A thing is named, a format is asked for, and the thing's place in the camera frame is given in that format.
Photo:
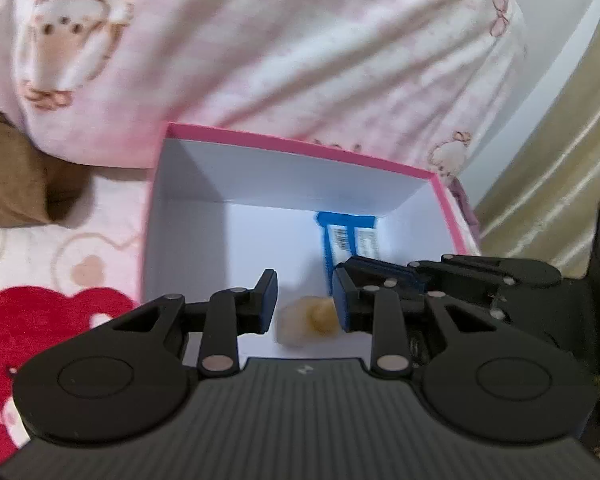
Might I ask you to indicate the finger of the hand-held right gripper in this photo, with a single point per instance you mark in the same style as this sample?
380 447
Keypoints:
472 296
460 266

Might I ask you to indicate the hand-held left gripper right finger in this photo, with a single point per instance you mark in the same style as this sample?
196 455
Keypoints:
341 302

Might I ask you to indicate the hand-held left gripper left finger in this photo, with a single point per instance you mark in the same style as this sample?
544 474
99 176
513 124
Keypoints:
266 305

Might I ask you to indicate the beige soft lump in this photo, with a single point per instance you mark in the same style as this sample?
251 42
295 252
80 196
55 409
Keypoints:
307 322

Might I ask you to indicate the pink cardboard box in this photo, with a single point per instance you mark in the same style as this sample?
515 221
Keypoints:
190 220

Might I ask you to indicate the purple cloth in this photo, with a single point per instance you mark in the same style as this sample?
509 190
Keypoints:
465 210

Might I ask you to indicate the beige curtain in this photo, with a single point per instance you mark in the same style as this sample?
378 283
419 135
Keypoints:
570 160

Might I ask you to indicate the red bear printed blanket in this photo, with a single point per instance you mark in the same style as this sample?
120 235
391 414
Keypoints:
55 260

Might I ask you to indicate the pink printed pillow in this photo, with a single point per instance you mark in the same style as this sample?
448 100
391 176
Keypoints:
280 50

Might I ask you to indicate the brown cushion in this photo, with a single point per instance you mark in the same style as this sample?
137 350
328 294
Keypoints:
15 175

